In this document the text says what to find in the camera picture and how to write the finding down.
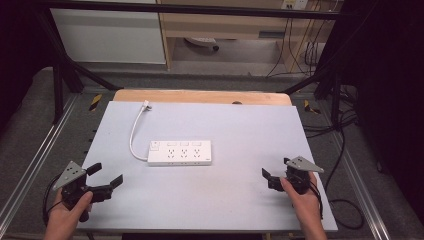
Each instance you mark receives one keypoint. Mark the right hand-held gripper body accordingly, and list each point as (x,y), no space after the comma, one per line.
(301,164)

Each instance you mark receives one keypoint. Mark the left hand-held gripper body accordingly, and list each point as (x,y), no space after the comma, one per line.
(69,174)

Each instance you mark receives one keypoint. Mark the person's right hand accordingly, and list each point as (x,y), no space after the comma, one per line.
(305,205)

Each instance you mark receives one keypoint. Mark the person's left hand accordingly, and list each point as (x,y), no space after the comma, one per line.
(65,215)

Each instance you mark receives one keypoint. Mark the pale grey table board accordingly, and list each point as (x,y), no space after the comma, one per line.
(233,186)

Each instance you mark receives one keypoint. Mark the white power strip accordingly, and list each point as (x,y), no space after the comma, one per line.
(180,153)

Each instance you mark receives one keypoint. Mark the white plug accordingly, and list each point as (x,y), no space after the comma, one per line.
(146,105)

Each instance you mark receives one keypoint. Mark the wooden table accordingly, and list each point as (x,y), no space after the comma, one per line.
(200,97)

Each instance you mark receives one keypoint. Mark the black curtain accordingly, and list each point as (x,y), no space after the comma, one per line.
(18,50)
(390,83)

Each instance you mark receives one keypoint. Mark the white cabinet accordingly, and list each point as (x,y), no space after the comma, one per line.
(106,36)

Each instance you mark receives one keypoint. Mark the white device under desk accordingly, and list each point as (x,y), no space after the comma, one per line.
(201,41)

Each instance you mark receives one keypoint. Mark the wooden desk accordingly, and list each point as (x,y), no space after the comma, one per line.
(226,25)

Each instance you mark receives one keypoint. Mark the aluminium floor rail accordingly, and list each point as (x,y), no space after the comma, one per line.
(36,156)
(360,186)

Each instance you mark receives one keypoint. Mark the wall socket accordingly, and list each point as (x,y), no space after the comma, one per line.
(294,4)

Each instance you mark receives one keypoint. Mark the black metal frame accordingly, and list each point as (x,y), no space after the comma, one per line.
(186,8)

